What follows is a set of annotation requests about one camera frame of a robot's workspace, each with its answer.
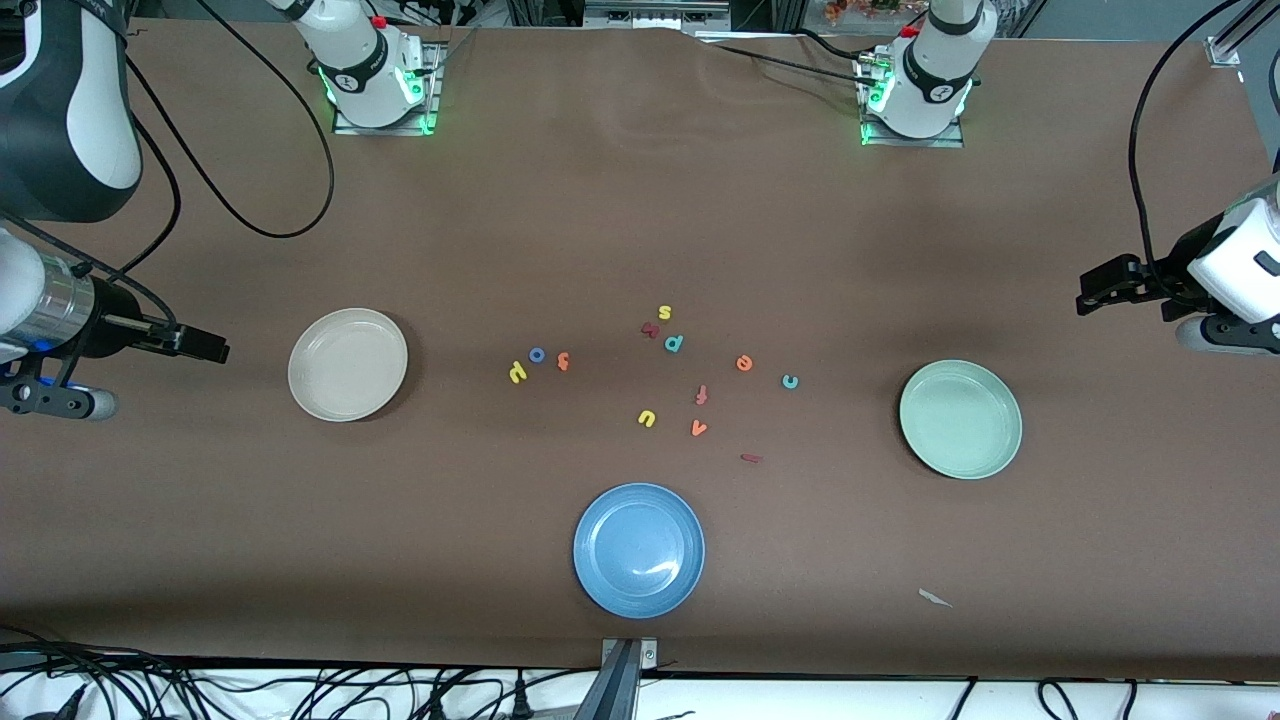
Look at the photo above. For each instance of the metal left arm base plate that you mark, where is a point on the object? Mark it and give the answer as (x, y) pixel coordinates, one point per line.
(945, 141)

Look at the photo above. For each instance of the white paper scrap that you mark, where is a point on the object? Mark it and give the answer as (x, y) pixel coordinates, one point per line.
(932, 597)

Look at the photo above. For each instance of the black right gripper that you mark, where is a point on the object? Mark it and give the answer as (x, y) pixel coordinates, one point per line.
(112, 319)

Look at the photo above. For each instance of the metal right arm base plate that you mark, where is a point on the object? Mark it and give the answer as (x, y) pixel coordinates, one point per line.
(431, 100)

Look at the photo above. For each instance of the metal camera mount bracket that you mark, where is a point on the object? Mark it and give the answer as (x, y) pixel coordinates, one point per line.
(628, 680)

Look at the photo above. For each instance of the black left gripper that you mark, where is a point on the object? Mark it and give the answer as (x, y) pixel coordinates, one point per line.
(1162, 281)

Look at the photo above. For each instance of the blue plate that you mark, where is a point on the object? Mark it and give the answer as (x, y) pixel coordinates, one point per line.
(638, 550)

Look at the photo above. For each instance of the brown paper table cover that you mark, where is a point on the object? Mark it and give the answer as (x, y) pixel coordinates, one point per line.
(640, 200)

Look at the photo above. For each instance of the orange artificial leaves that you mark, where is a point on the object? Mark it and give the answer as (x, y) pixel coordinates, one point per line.
(860, 8)

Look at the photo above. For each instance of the yellow letter h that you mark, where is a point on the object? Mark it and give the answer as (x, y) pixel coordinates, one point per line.
(517, 375)

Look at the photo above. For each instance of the grey power strip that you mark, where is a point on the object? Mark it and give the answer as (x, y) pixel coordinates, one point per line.
(655, 15)

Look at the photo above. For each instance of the aluminium frame rail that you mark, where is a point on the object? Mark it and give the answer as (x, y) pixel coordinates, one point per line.
(1215, 52)

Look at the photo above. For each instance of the black power plug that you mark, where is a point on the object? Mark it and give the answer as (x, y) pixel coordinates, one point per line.
(437, 705)
(521, 700)

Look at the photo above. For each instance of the pale green plate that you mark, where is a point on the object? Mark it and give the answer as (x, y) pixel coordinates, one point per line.
(960, 420)

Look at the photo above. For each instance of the beige brown plate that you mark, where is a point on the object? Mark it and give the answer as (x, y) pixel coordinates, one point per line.
(347, 365)

